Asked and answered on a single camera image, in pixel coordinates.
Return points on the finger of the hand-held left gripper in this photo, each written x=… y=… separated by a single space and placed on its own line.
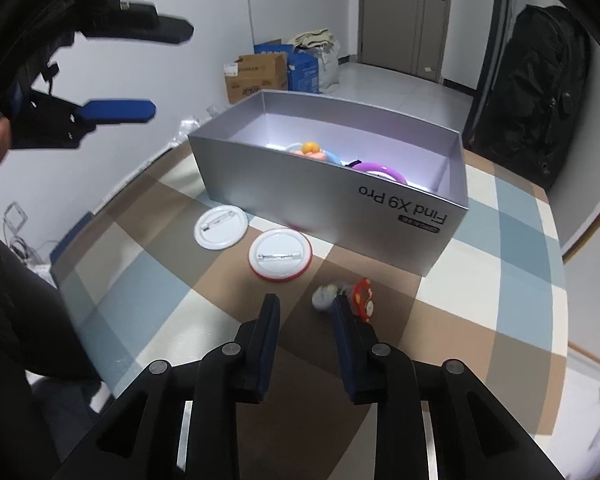
x=155 y=27
x=120 y=111

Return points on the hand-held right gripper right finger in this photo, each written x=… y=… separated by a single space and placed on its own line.
x=341 y=340

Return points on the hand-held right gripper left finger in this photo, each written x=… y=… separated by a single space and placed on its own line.
x=267 y=340

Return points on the red charm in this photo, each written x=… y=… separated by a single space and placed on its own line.
x=362 y=300

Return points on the red rimmed pin badge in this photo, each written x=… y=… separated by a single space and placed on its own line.
x=280 y=255

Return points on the white pin badge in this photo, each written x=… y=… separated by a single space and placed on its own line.
x=220 y=227

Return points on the silver cardboard box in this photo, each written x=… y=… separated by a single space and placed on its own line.
x=330 y=210

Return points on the small white charm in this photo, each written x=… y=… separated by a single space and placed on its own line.
x=324 y=297

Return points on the brown cardboard box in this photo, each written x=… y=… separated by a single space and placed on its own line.
x=255 y=77

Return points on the checkered tablecloth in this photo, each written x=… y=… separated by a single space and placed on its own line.
x=130 y=285

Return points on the blue cardboard box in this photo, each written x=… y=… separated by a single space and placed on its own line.
x=305 y=75

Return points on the beige cloth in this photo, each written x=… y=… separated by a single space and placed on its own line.
x=312 y=38

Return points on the white power strip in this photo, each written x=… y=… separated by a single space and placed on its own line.
x=32 y=262

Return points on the white plastic bag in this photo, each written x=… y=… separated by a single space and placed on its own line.
x=329 y=67

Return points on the grey door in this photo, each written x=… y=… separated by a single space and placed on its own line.
x=390 y=15

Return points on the person's dark clothing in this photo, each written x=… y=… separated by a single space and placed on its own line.
x=10 y=335

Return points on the black backpack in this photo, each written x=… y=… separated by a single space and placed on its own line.
x=540 y=95

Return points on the black metal stand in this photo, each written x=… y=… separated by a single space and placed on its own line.
x=495 y=35

